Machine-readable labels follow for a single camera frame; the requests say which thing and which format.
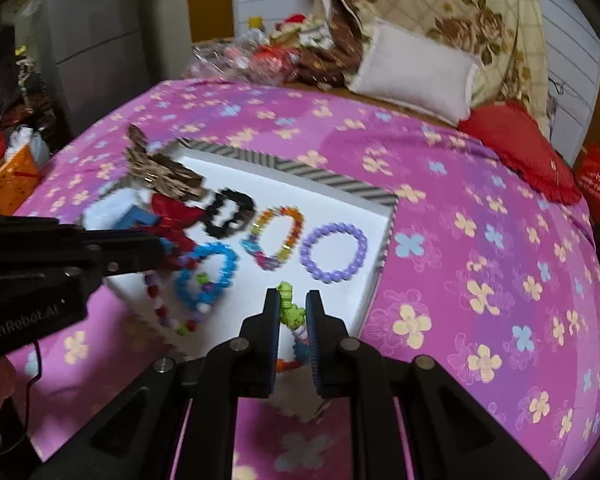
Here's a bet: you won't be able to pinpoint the rainbow bead bracelet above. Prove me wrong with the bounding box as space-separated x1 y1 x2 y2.
242 205 305 271

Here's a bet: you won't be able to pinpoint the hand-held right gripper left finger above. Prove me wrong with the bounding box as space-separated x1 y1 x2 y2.
30 287 281 480

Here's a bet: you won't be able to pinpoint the blue bead bracelet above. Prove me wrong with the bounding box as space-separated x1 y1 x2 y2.
174 241 240 314

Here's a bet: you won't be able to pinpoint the striped tray box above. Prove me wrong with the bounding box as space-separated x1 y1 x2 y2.
82 137 400 424

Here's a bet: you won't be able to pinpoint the white pillow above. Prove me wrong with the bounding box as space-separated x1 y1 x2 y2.
347 17 482 127

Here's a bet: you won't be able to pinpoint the green multicolour bead bracelet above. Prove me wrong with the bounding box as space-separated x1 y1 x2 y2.
274 282 312 374

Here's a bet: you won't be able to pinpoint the clear plastic bag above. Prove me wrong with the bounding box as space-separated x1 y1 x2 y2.
187 29 281 84

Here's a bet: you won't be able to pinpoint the red snack packets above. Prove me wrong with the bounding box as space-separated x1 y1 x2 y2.
252 44 302 84

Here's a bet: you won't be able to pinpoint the leopard print hair bow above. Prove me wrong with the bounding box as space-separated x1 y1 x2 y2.
126 123 209 204

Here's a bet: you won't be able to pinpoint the black cable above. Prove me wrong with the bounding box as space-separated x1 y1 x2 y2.
22 339 44 457

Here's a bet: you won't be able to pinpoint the red and white bead bracelet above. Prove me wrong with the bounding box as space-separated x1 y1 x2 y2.
142 255 211 337

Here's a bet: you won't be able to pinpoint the grey refrigerator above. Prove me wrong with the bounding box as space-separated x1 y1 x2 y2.
44 0 147 134

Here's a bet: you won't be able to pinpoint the pink floral bedsheet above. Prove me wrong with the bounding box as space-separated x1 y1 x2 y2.
5 79 600 480

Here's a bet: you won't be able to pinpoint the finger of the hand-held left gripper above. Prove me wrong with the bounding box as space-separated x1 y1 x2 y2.
84 228 168 278

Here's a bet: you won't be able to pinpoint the red hair bow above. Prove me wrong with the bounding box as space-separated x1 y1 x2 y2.
147 193 206 257

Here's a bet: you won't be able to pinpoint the black bead bracelet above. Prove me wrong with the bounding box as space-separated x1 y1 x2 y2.
203 188 257 241

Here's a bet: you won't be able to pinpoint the red pillow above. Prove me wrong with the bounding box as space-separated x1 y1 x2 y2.
457 101 584 206

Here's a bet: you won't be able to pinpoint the white plastic bag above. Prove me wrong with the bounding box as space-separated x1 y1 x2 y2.
7 127 49 167

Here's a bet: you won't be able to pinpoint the orange plastic basket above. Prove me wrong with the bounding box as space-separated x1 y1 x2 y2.
0 144 44 217

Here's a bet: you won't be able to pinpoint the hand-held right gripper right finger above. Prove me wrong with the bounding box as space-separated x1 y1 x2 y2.
305 289 551 480

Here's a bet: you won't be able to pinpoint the purple bead bracelet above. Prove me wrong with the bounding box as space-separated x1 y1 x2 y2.
299 222 369 286

